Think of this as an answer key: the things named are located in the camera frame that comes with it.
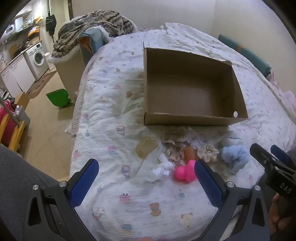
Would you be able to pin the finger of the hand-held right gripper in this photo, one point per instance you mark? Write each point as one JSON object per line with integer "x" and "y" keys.
{"x": 281, "y": 155}
{"x": 262, "y": 157}

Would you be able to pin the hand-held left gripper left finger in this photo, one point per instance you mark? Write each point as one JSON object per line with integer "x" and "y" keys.
{"x": 84, "y": 183}

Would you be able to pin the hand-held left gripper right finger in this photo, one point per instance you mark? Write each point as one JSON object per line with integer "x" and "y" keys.
{"x": 208, "y": 183}

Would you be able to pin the light blue plush toy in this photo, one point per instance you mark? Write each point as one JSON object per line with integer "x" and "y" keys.
{"x": 235, "y": 157}

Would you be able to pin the pink rubber duck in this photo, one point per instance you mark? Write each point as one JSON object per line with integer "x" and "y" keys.
{"x": 182, "y": 173}

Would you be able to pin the cream scrunchie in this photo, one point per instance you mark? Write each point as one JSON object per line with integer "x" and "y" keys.
{"x": 208, "y": 151}

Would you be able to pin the orange foam cylinder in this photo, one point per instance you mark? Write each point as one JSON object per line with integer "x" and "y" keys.
{"x": 190, "y": 153}

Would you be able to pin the beige lace cloth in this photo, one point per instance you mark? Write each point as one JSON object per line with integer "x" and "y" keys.
{"x": 172, "y": 143}

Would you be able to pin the brown cardboard box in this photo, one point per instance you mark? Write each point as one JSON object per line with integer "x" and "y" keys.
{"x": 185, "y": 92}

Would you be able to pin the person's right hand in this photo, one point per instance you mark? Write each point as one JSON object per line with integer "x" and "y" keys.
{"x": 277, "y": 213}

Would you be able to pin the white printed cloth piece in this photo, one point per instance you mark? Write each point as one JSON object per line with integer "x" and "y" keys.
{"x": 196, "y": 140}

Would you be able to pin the pale pink cloth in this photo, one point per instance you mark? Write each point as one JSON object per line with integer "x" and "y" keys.
{"x": 288, "y": 95}

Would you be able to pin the person's grey trouser leg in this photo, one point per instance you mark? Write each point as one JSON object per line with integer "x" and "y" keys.
{"x": 18, "y": 176}

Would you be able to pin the printed white bedsheet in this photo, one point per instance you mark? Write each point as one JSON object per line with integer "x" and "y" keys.
{"x": 111, "y": 115}

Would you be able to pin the yellow wooden chair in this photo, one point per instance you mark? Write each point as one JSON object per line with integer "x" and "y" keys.
{"x": 15, "y": 136}

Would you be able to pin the grey bin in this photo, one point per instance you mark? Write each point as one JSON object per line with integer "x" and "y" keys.
{"x": 23, "y": 118}

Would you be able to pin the pink bag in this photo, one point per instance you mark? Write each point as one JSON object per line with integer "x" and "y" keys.
{"x": 5, "y": 122}

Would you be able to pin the flat cardboard piece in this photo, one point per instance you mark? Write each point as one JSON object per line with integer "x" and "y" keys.
{"x": 23, "y": 100}

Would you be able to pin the long teal pillow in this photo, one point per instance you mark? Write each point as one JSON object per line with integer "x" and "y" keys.
{"x": 245, "y": 54}

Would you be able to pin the brown patterned rug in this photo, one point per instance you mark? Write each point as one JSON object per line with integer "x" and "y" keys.
{"x": 41, "y": 84}

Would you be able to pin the laundry basket with clothes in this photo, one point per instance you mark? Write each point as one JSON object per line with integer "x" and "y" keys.
{"x": 67, "y": 74}

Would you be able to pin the white kitchen cabinet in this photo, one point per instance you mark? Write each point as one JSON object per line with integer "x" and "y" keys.
{"x": 16, "y": 74}

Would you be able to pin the white washing machine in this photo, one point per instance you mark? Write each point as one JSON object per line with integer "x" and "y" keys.
{"x": 37, "y": 60}

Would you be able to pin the teal cushion with orange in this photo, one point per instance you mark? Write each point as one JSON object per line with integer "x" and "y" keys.
{"x": 94, "y": 39}

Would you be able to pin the patterned knit blanket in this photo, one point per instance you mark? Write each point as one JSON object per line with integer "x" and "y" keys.
{"x": 92, "y": 23}

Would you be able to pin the black hanging garment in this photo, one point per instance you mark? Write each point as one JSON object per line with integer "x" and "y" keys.
{"x": 51, "y": 23}

